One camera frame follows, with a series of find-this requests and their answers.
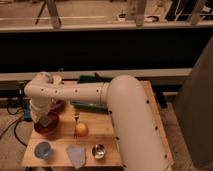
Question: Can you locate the black cable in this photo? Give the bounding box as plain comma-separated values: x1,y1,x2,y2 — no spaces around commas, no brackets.
0,96,28,147

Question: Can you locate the metal fork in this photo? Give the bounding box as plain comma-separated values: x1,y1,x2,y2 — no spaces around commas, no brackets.
74,113,80,138

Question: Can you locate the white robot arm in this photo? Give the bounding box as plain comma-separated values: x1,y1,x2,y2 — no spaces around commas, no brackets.
24,72,172,171

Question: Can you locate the purple bowl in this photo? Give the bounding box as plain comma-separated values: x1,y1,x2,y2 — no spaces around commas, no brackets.
50,100,66,112

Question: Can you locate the grey-blue cloth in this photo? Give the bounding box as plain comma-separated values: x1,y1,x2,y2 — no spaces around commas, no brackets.
66,146,86,170

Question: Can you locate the wooden board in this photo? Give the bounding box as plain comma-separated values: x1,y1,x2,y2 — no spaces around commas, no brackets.
21,80,174,168

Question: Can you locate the blue plastic cup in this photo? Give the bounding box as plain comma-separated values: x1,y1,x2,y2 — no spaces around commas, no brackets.
34,142,52,160

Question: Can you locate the grey panel right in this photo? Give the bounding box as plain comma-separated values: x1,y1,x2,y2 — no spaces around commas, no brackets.
173,36,213,168

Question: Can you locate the red bowl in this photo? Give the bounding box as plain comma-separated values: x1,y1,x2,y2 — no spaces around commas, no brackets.
34,112,59,136

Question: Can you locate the small steel cup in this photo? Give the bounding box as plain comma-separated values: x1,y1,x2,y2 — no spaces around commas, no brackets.
92,144,106,160

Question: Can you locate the green plastic tray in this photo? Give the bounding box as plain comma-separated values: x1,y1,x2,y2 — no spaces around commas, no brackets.
72,72,112,113

